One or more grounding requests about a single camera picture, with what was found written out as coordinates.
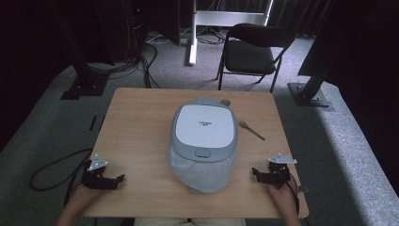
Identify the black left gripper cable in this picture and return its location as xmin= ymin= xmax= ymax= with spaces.
xmin=29 ymin=148 xmax=94 ymax=207

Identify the black folding chair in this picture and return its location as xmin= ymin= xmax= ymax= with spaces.
xmin=215 ymin=23 xmax=297 ymax=94

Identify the dark equipment rack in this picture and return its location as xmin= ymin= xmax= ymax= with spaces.
xmin=93 ymin=0 xmax=182 ymax=62

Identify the person's right hand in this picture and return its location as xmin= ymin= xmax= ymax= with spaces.
xmin=266 ymin=182 xmax=298 ymax=212

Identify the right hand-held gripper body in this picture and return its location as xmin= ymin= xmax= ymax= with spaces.
xmin=264 ymin=153 xmax=298 ymax=190

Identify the dark curtain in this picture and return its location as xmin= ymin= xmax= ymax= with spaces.
xmin=297 ymin=0 xmax=399 ymax=196
xmin=0 ymin=0 xmax=78 ymax=153

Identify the grey white rice cooker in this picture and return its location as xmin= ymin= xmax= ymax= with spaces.
xmin=167 ymin=96 xmax=239 ymax=195

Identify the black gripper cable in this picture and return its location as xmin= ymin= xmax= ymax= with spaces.
xmin=29 ymin=148 xmax=94 ymax=207
xmin=283 ymin=173 xmax=301 ymax=218

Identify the bundle of black floor cables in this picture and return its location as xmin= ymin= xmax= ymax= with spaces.
xmin=88 ymin=40 xmax=162 ymax=89

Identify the black metal stand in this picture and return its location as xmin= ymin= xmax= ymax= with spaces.
xmin=46 ymin=0 xmax=111 ymax=101
xmin=287 ymin=46 xmax=331 ymax=108

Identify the white metal stand frame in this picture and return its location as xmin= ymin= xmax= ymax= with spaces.
xmin=187 ymin=0 xmax=275 ymax=67

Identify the person's left hand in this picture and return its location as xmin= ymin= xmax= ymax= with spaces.
xmin=64 ymin=183 xmax=105 ymax=218

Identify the wooden spoon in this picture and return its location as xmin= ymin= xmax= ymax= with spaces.
xmin=238 ymin=120 xmax=266 ymax=141

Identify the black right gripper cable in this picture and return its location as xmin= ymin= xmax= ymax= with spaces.
xmin=283 ymin=173 xmax=301 ymax=218

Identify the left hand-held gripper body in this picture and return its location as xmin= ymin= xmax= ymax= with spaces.
xmin=80 ymin=153 xmax=109 ymax=190

